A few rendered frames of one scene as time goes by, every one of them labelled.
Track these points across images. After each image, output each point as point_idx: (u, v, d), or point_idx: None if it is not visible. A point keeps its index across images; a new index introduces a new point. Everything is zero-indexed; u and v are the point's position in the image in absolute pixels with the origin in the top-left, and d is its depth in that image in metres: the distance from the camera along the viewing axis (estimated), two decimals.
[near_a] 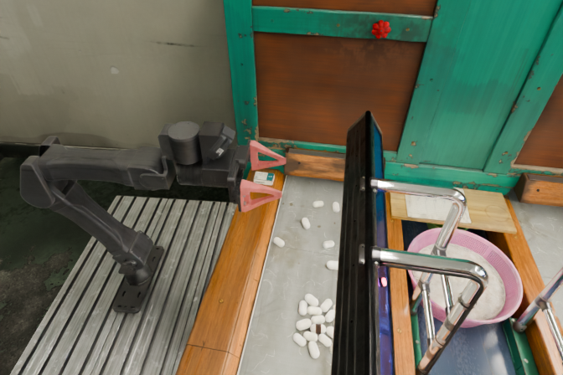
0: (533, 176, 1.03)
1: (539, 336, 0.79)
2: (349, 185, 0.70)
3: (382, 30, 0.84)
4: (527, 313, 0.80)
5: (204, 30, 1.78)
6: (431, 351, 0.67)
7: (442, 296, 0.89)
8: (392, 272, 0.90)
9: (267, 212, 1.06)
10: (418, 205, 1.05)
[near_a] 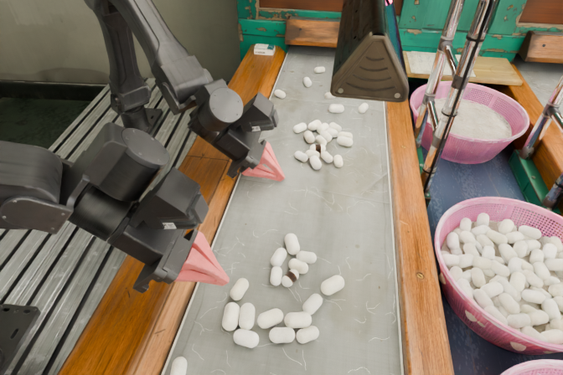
0: (539, 32, 1.01)
1: (546, 152, 0.77)
2: None
3: None
4: (534, 130, 0.78)
5: None
6: (437, 134, 0.65)
7: None
8: (395, 110, 0.88)
9: (267, 73, 1.04)
10: (421, 65, 1.03)
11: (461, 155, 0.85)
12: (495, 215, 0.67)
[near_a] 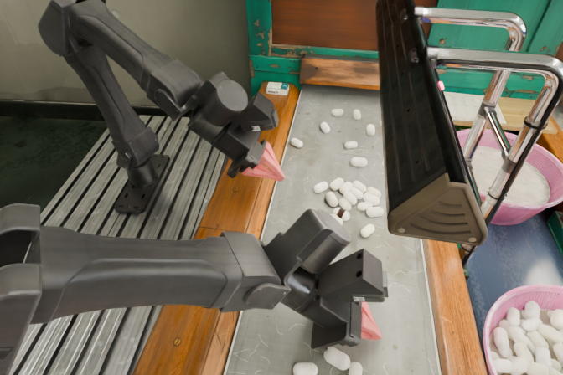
0: None
1: None
2: (385, 30, 0.61)
3: None
4: None
5: None
6: (482, 214, 0.58)
7: (480, 191, 0.80)
8: None
9: (282, 116, 0.97)
10: None
11: (496, 217, 0.78)
12: (544, 304, 0.60)
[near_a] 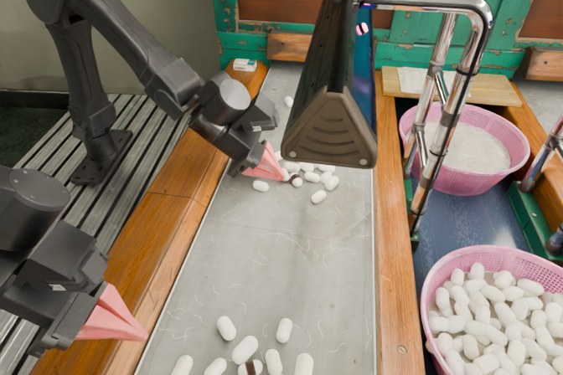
0: (539, 48, 0.93)
1: (549, 187, 0.69)
2: None
3: None
4: (535, 162, 0.70)
5: None
6: (426, 174, 0.57)
7: None
8: (383, 136, 0.80)
9: None
10: (413, 84, 0.95)
11: (454, 187, 0.77)
12: (491, 265, 0.59)
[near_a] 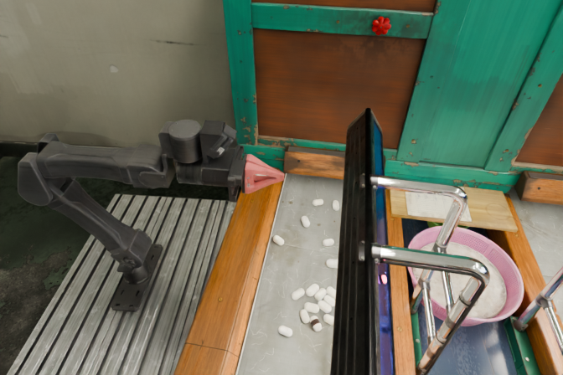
0: (534, 174, 1.02)
1: (539, 335, 0.79)
2: (349, 182, 0.69)
3: (382, 27, 0.84)
4: (528, 311, 0.79)
5: (204, 28, 1.77)
6: (432, 350, 0.66)
7: (442, 295, 0.88)
8: (392, 270, 0.90)
9: (266, 210, 1.05)
10: (418, 203, 1.05)
11: None
12: None
